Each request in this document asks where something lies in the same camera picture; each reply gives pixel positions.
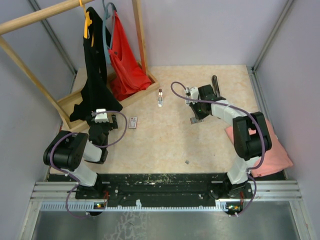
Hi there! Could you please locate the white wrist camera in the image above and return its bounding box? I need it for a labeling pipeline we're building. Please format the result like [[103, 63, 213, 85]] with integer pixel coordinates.
[[94, 108, 109, 124], [185, 87, 199, 100]]

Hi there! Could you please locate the pink folded towel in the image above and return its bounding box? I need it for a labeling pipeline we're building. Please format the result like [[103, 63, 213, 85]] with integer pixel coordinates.
[[227, 120, 293, 183]]

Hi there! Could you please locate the black hanging garment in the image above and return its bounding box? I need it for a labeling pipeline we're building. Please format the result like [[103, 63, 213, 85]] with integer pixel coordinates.
[[69, 7, 123, 122]]

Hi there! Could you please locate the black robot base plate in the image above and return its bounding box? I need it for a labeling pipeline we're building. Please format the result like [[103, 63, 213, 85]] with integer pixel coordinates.
[[47, 172, 253, 207]]

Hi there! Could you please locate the wooden clothes rack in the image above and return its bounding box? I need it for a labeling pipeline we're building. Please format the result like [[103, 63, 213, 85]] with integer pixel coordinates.
[[0, 0, 160, 137]]

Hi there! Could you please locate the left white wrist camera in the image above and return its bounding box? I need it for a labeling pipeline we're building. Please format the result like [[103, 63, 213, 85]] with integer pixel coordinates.
[[94, 108, 109, 124]]

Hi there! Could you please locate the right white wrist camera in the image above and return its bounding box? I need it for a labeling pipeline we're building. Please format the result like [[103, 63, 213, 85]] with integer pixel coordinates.
[[185, 87, 199, 100]]

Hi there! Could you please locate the red hanging garment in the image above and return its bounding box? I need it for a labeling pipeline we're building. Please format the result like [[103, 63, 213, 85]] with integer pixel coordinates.
[[108, 13, 152, 101]]

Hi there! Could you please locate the red staple box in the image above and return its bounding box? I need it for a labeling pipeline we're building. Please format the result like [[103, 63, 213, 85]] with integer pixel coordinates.
[[128, 117, 138, 129], [190, 117, 204, 124]]

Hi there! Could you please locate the blue clothes hanger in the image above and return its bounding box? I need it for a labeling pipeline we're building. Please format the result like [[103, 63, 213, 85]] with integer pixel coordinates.
[[102, 0, 118, 63]]

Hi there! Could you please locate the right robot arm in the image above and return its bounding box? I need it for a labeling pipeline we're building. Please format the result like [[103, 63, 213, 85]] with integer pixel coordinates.
[[185, 84, 272, 199]]

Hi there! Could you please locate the yellow clothes hanger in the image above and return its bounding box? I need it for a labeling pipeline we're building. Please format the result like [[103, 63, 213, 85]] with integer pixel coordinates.
[[79, 0, 92, 39]]

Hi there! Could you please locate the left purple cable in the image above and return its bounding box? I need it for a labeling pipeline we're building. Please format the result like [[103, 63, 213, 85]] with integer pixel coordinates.
[[49, 110, 128, 219]]

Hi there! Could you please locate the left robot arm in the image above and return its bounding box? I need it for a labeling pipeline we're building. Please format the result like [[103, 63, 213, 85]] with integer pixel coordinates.
[[43, 113, 118, 199]]

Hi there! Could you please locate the aluminium frame rail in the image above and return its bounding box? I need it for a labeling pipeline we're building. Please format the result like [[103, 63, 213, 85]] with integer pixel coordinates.
[[30, 180, 302, 213]]

